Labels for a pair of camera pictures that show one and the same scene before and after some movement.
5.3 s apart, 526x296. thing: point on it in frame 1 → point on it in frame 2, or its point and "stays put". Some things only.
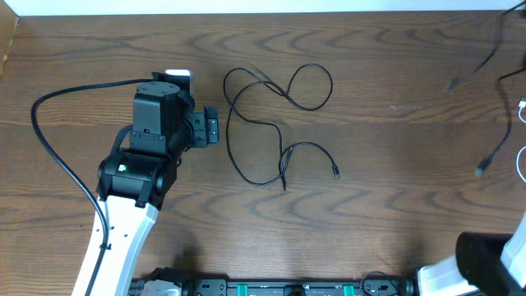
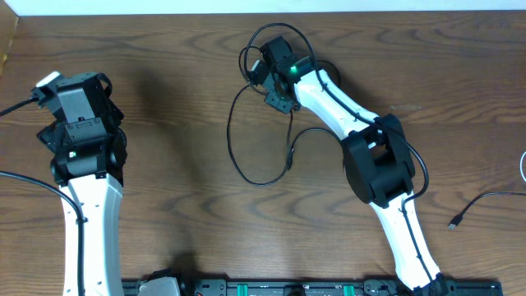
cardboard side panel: x=9 y=21 stays put
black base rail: x=331 y=286 stays put
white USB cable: x=522 y=104 → x=521 y=165
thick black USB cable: x=484 y=164 → x=459 y=218
